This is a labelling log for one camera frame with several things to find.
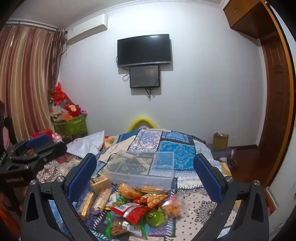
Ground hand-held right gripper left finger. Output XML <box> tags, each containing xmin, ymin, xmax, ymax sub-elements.
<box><xmin>21</xmin><ymin>153</ymin><xmax>102</xmax><ymax>241</ymax></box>

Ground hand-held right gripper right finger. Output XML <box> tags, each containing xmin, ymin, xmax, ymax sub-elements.
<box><xmin>161</xmin><ymin>153</ymin><xmax>270</xmax><ymax>241</ymax></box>

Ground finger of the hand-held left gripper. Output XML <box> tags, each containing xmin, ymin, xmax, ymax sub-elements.
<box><xmin>9</xmin><ymin>135</ymin><xmax>53</xmax><ymax>158</ymax></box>
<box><xmin>11</xmin><ymin>141</ymin><xmax>68</xmax><ymax>165</ymax></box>

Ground square sachima packet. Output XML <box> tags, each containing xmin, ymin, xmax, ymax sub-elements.
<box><xmin>90</xmin><ymin>175</ymin><xmax>112</xmax><ymax>194</ymax></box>

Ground gold long biscuit packet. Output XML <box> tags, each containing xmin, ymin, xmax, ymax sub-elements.
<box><xmin>77</xmin><ymin>192</ymin><xmax>95</xmax><ymax>219</ymax></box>

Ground clear long biscuit packet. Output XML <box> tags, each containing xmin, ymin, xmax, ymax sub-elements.
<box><xmin>92</xmin><ymin>188</ymin><xmax>112</xmax><ymax>211</ymax></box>

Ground small green snack packet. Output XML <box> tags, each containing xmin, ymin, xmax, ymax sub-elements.
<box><xmin>105</xmin><ymin>192</ymin><xmax>130</xmax><ymax>210</ymax></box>

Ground clear bag of orange balls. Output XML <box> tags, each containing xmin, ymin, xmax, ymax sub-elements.
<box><xmin>161</xmin><ymin>191</ymin><xmax>185</xmax><ymax>218</ymax></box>

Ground orange snack bag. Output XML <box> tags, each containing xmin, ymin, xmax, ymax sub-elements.
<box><xmin>117</xmin><ymin>183</ymin><xmax>142</xmax><ymax>200</ymax></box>

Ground clear plastic container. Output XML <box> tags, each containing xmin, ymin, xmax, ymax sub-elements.
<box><xmin>105</xmin><ymin>150</ymin><xmax>175</xmax><ymax>189</ymax></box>

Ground red orange snack packet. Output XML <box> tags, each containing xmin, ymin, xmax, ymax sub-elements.
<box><xmin>134</xmin><ymin>193</ymin><xmax>169</xmax><ymax>208</ymax></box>

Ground green cracker packet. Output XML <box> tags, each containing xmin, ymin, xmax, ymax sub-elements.
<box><xmin>105</xmin><ymin>212</ymin><xmax>148</xmax><ymax>240</ymax></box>

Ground large red snack bag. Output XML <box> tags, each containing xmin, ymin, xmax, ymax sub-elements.
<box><xmin>110</xmin><ymin>202</ymin><xmax>153</xmax><ymax>225</ymax></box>

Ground green jelly cup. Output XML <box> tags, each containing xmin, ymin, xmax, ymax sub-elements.
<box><xmin>145</xmin><ymin>207</ymin><xmax>166</xmax><ymax>227</ymax></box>

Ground person's left forearm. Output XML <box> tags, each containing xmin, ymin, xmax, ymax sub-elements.
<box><xmin>0</xmin><ymin>191</ymin><xmax>22</xmax><ymax>239</ymax></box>

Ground red box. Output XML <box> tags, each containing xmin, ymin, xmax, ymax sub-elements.
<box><xmin>30</xmin><ymin>130</ymin><xmax>53</xmax><ymax>140</ymax></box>

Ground dark cloth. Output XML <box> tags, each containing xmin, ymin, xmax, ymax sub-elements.
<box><xmin>206</xmin><ymin>143</ymin><xmax>239</xmax><ymax>168</ymax></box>

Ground green storage box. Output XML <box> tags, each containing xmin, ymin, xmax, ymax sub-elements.
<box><xmin>53</xmin><ymin>115</ymin><xmax>88</xmax><ymax>141</ymax></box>

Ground white pillow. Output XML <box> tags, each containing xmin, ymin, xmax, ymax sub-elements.
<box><xmin>67</xmin><ymin>131</ymin><xmax>105</xmax><ymax>159</ymax></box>

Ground small cardboard box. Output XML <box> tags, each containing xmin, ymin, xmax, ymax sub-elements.
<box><xmin>213</xmin><ymin>132</ymin><xmax>229</xmax><ymax>150</ymax></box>

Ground blue patchwork blanket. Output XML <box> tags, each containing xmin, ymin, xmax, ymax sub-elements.
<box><xmin>35</xmin><ymin>128</ymin><xmax>241</xmax><ymax>241</ymax></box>

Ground striped brown curtain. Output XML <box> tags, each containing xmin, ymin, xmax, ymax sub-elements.
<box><xmin>0</xmin><ymin>22</ymin><xmax>67</xmax><ymax>149</ymax></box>

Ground brown wooden door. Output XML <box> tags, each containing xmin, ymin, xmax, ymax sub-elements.
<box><xmin>255</xmin><ymin>37</ymin><xmax>292</xmax><ymax>186</ymax></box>

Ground white air conditioner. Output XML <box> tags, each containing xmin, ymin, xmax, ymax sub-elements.
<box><xmin>65</xmin><ymin>14</ymin><xmax>109</xmax><ymax>44</ymax></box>

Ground wooden overhead cabinet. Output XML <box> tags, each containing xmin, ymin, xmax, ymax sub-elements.
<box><xmin>223</xmin><ymin>0</ymin><xmax>278</xmax><ymax>39</ymax></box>

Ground yellow ring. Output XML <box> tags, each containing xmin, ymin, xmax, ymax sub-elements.
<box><xmin>128</xmin><ymin>116</ymin><xmax>158</xmax><ymax>133</ymax></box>

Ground black cable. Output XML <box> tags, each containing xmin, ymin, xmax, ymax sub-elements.
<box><xmin>145</xmin><ymin>87</ymin><xmax>156</xmax><ymax>100</ymax></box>

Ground small black wall monitor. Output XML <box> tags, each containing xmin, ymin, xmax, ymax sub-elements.
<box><xmin>129</xmin><ymin>65</ymin><xmax>161</xmax><ymax>89</ymax></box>

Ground large black wall television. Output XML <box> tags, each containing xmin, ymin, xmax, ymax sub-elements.
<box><xmin>117</xmin><ymin>34</ymin><xmax>172</xmax><ymax>68</ymax></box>

